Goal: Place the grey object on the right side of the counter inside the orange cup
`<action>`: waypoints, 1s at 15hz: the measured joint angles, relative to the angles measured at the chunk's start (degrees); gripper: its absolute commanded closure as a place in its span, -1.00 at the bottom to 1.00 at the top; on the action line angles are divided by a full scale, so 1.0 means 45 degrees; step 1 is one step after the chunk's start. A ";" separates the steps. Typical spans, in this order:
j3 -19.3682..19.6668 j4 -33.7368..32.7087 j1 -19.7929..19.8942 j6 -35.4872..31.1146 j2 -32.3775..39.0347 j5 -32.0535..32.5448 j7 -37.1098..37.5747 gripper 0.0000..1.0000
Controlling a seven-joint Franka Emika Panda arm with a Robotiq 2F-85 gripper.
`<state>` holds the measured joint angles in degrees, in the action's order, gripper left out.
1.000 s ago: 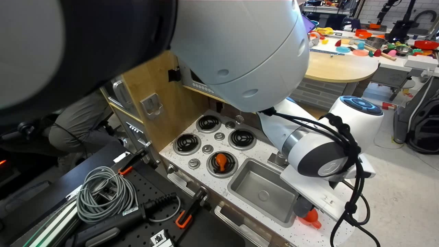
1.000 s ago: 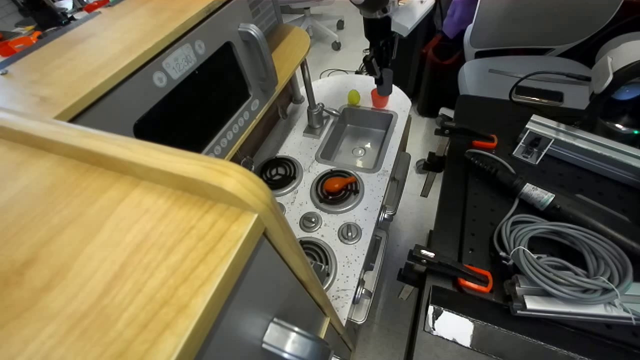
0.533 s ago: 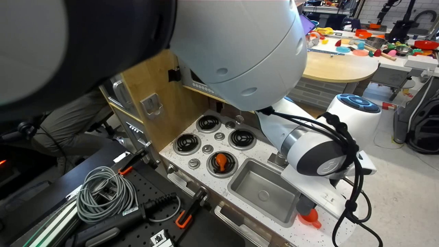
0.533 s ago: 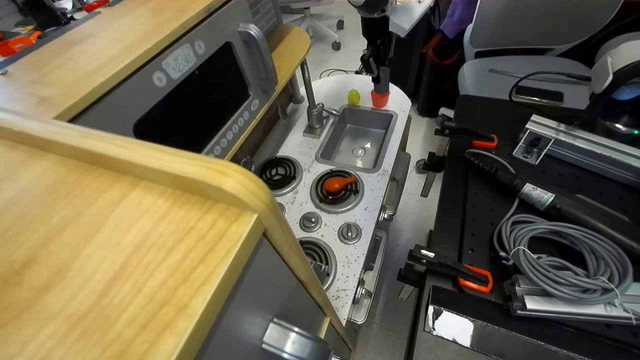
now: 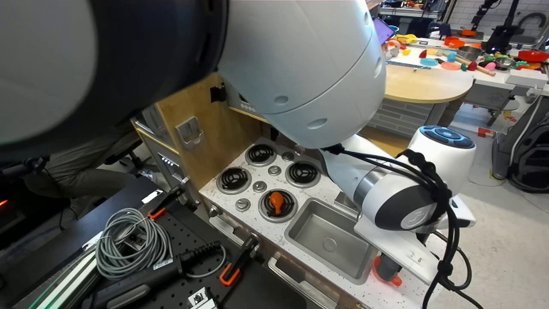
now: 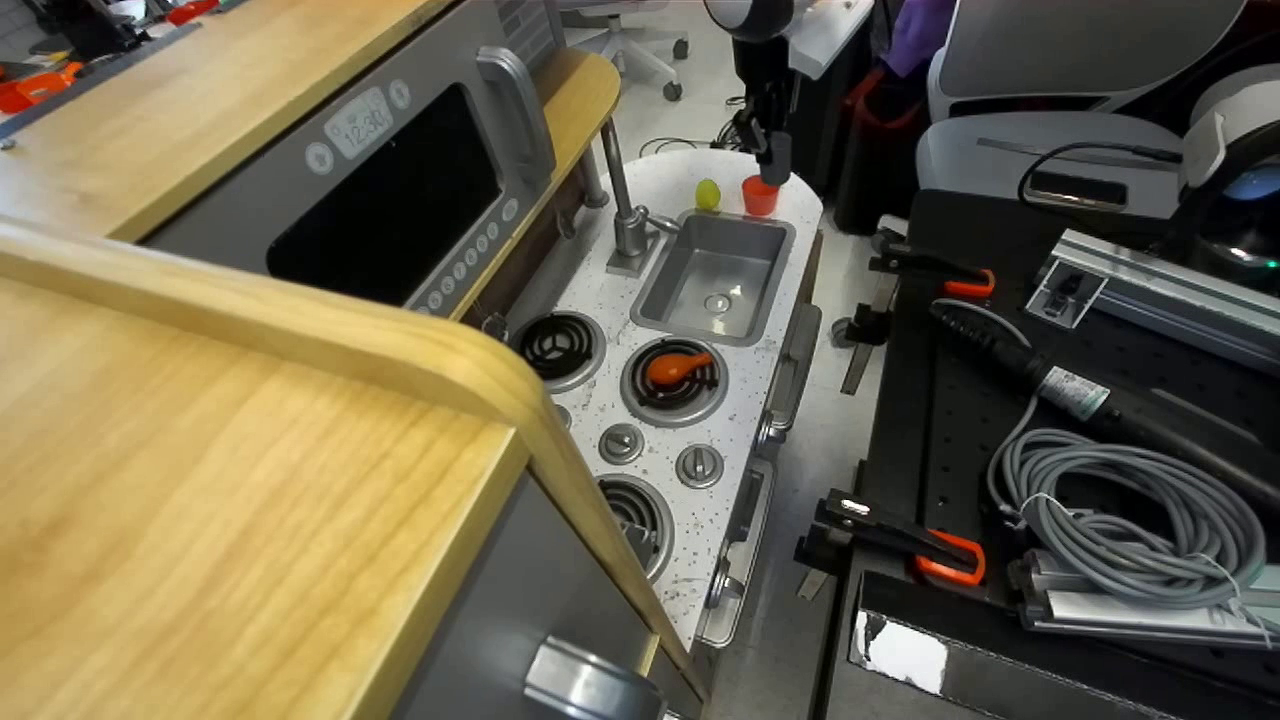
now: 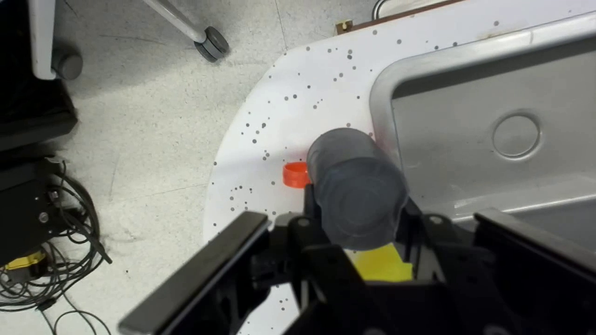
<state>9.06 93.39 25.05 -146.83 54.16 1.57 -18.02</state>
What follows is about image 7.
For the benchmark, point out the grey plastic sink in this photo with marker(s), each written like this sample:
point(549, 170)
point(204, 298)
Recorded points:
point(489, 139)

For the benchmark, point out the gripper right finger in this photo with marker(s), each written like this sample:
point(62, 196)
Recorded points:
point(512, 279)

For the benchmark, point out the yellow flat object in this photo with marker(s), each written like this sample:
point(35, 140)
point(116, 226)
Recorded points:
point(382, 266)

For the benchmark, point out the white furniture leg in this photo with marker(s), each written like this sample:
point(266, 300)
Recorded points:
point(44, 42)

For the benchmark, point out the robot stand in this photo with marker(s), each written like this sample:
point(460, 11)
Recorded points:
point(23, 204)

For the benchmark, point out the toy kitchen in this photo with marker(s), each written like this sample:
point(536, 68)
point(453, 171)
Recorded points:
point(307, 93)

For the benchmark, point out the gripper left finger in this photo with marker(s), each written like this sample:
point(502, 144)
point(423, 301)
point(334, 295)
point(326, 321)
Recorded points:
point(219, 274)

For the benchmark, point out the chair leg with caster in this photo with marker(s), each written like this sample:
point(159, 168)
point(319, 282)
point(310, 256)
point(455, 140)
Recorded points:
point(212, 43)

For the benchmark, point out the grey cylindrical cup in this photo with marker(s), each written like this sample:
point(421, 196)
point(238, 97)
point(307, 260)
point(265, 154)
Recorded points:
point(356, 195)

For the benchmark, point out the orange cup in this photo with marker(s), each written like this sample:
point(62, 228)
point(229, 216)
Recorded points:
point(294, 175)

